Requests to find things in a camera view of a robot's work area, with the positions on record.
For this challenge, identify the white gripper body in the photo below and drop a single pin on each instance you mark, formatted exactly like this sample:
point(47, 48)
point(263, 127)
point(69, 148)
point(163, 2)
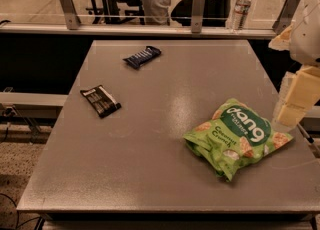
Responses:
point(308, 40)

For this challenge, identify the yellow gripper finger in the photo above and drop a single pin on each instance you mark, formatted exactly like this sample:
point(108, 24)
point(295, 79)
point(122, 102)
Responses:
point(283, 114)
point(305, 91)

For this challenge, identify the green rice chip bag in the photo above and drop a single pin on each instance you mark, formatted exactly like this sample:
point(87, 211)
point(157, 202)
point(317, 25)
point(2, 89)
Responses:
point(235, 137)

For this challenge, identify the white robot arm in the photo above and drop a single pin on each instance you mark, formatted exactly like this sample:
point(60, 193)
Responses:
point(283, 39)

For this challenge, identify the black rxbar chocolate bar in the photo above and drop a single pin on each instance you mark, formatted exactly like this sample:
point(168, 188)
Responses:
point(101, 101)

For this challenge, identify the clear plastic water bottle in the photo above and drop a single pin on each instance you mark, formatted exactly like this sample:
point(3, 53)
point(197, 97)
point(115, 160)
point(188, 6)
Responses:
point(240, 13)

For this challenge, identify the black office chair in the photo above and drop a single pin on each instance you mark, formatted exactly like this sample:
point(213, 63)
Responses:
point(215, 14)

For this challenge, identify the dark blue snack bar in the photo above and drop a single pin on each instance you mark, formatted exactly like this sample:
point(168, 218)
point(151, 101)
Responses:
point(137, 60)

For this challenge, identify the right metal bracket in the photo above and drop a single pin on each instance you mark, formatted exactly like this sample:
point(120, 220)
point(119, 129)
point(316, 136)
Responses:
point(286, 15)

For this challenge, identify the left metal bracket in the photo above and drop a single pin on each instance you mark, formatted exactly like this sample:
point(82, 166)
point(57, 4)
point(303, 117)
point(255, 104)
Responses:
point(71, 18)

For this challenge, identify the metal rail behind table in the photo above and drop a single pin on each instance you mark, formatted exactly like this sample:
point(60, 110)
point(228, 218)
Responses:
point(136, 30)

